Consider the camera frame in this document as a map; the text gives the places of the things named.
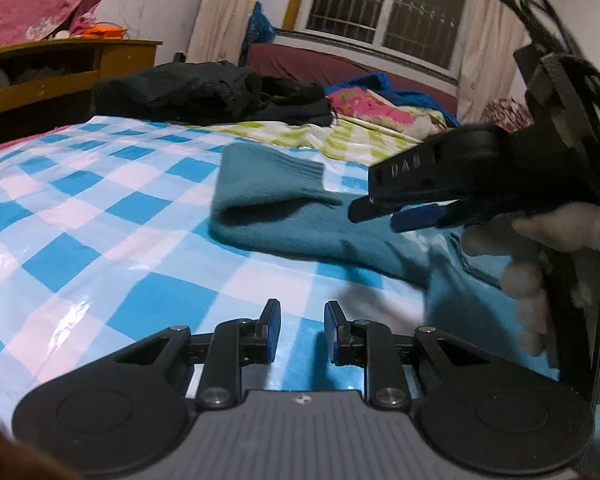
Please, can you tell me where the black cable bundle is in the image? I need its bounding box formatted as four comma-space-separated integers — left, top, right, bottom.
487, 0, 600, 201

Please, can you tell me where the green checked bed sheet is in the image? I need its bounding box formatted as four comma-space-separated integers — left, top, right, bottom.
207, 117, 426, 166

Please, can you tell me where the blue checked plastic sheet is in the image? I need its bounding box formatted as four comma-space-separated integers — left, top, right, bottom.
0, 115, 481, 441

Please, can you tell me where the person's right hand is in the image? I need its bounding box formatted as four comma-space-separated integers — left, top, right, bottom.
462, 205, 600, 357

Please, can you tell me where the pink green floral quilt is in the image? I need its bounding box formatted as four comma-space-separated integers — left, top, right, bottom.
325, 85, 448, 141

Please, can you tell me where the red floral cloth bundle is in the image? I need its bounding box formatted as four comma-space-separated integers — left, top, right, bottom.
485, 97, 536, 133

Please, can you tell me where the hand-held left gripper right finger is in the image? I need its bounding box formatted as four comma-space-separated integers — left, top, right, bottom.
324, 301, 492, 411

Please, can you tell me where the blue plastic bag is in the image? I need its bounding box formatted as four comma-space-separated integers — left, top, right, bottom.
240, 2, 281, 63

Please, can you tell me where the barred window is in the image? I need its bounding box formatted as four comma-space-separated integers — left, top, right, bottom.
282, 0, 473, 68

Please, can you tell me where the pile of black clothes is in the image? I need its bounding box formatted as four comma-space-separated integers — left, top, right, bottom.
94, 61, 335, 126

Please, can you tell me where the maroon headboard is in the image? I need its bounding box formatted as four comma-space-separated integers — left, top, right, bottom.
247, 42, 461, 116

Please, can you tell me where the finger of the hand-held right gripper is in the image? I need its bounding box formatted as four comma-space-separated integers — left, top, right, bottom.
347, 195, 431, 224
391, 200, 486, 233

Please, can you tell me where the blue blanket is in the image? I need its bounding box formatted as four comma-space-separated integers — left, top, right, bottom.
340, 74, 463, 128

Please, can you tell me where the orange cloth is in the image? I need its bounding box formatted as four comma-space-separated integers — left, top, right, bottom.
80, 22, 129, 41

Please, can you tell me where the wooden cabinet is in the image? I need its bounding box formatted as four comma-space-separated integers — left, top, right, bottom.
0, 39, 163, 121

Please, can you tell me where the cream curtain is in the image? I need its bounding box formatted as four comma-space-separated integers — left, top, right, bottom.
187, 0, 301, 68
457, 0, 533, 128

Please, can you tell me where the teal fleece garment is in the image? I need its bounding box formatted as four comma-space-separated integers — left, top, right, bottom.
210, 142, 600, 456

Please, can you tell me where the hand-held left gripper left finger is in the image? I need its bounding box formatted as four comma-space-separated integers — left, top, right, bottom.
113, 299, 282, 410

